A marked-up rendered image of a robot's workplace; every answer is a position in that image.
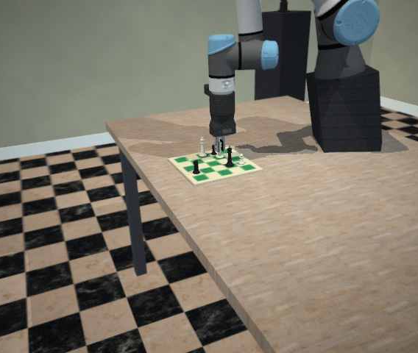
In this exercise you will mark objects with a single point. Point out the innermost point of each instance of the green and cream chessboard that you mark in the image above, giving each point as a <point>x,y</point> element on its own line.
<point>213,169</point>

